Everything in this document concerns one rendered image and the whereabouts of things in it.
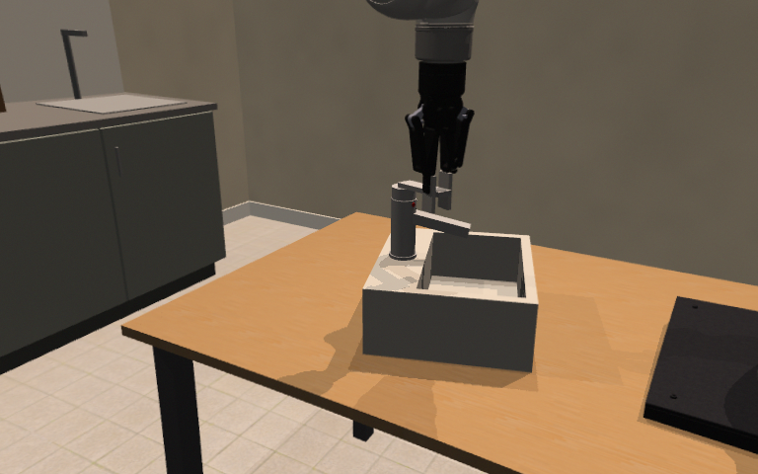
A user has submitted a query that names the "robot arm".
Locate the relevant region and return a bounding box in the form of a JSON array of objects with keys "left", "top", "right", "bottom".
[{"left": 366, "top": 0, "right": 479, "bottom": 63}]

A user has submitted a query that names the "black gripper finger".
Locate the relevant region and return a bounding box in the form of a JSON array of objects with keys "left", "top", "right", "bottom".
[
  {"left": 438, "top": 107, "right": 474, "bottom": 210},
  {"left": 405, "top": 104, "right": 445, "bottom": 214}
]

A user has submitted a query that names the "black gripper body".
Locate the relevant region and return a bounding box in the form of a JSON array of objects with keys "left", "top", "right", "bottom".
[{"left": 417, "top": 61, "right": 467, "bottom": 129}]

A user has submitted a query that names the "square sink basin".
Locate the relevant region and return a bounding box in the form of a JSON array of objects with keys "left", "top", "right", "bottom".
[{"left": 362, "top": 228, "right": 539, "bottom": 372}]

